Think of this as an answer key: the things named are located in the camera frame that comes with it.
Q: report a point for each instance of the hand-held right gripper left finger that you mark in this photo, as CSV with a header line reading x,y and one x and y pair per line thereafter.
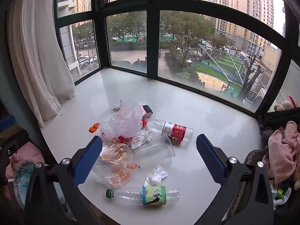
x,y
88,161

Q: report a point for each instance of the clear crumpled plastic bag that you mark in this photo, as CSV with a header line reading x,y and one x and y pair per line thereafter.
x,y
126,119

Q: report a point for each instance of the green cap plastic bottle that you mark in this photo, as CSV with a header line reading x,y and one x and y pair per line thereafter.
x,y
153,195

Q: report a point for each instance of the plush toy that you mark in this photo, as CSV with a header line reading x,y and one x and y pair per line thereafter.
x,y
287,104

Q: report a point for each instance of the white curtain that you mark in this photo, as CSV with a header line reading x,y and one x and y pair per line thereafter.
x,y
35,51

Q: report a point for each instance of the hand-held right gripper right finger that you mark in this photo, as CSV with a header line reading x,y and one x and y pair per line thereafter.
x,y
211,157

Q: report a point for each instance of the dark window frame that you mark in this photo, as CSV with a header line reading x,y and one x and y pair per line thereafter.
x,y
152,39

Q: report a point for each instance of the pink towel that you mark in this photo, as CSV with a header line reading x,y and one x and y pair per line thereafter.
x,y
281,150

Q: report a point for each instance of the orange peel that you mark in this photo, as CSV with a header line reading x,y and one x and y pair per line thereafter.
x,y
93,127

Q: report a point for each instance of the dark cloth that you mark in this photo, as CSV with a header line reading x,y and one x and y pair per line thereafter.
x,y
276,119

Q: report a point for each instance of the pink cardboard box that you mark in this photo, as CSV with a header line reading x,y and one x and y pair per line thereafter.
x,y
147,112

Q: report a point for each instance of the clear plastic cup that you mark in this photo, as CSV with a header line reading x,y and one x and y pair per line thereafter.
x,y
154,152

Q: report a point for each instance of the crumpled white tissue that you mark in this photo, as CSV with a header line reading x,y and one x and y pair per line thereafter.
x,y
157,174
116,107

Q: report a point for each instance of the orange printed plastic bag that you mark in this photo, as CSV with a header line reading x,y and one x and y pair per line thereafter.
x,y
114,166

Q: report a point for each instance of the teal lined trash bin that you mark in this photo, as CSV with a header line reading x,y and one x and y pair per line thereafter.
x,y
21,180

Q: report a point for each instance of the red label plastic bottle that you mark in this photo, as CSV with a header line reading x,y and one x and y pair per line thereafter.
x,y
174,131

